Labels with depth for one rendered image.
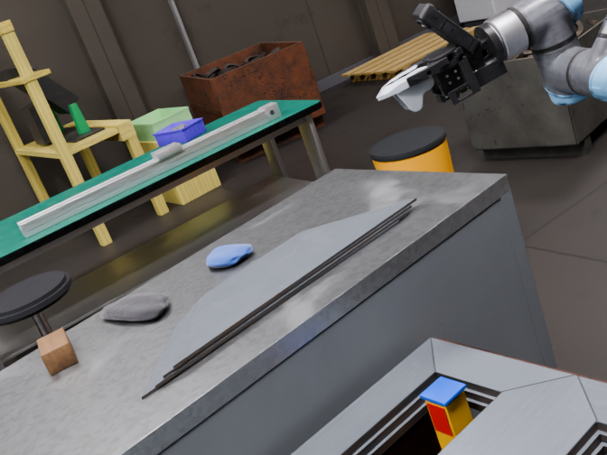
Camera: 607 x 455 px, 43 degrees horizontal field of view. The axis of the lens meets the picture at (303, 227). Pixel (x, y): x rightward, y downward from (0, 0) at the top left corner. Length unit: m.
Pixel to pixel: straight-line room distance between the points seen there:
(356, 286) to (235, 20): 7.03
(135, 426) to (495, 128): 3.83
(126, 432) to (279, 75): 5.83
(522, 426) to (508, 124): 3.61
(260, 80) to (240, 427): 5.69
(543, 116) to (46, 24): 4.75
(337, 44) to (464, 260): 7.43
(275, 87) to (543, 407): 5.83
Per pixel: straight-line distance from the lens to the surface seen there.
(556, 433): 1.30
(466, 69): 1.29
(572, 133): 4.64
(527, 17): 1.33
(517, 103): 4.73
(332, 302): 1.45
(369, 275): 1.51
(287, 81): 7.01
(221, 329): 1.45
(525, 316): 1.90
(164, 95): 8.01
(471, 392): 1.45
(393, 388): 1.49
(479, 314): 1.76
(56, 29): 7.71
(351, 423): 1.44
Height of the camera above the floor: 1.68
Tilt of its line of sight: 20 degrees down
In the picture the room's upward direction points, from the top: 20 degrees counter-clockwise
